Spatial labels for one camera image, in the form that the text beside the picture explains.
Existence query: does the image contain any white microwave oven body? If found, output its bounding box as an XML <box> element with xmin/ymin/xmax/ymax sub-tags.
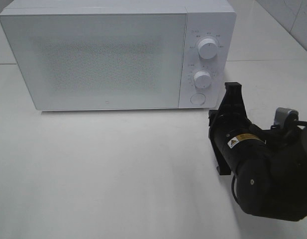
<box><xmin>0</xmin><ymin>0</ymin><xmax>236</xmax><ymax>111</ymax></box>

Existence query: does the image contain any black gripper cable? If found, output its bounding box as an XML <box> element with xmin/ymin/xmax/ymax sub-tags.
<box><xmin>230</xmin><ymin>119</ymin><xmax>307</xmax><ymax>202</ymax></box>

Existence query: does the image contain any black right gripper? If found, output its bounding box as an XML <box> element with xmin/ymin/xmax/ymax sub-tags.
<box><xmin>208</xmin><ymin>82</ymin><xmax>251</xmax><ymax>175</ymax></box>

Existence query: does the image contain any round white door release button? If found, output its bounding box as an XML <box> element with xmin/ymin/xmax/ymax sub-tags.
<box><xmin>191</xmin><ymin>93</ymin><xmax>206</xmax><ymax>106</ymax></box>

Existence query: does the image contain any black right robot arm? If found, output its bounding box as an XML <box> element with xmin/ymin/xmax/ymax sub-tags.
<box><xmin>208</xmin><ymin>82</ymin><xmax>307</xmax><ymax>221</ymax></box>

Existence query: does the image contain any white microwave knob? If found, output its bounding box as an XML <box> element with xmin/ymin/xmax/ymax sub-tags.
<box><xmin>193</xmin><ymin>71</ymin><xmax>212</xmax><ymax>89</ymax></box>
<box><xmin>197</xmin><ymin>36</ymin><xmax>218</xmax><ymax>60</ymax></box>

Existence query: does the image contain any white microwave door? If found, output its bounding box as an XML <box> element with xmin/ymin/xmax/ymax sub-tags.
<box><xmin>0</xmin><ymin>14</ymin><xmax>186</xmax><ymax>111</ymax></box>

